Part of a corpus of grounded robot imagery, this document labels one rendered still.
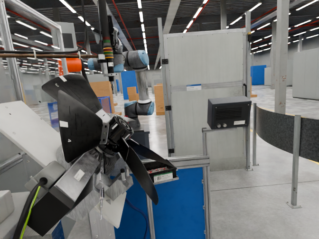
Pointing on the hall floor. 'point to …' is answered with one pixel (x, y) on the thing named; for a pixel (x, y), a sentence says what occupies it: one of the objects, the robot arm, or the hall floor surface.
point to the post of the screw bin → (150, 217)
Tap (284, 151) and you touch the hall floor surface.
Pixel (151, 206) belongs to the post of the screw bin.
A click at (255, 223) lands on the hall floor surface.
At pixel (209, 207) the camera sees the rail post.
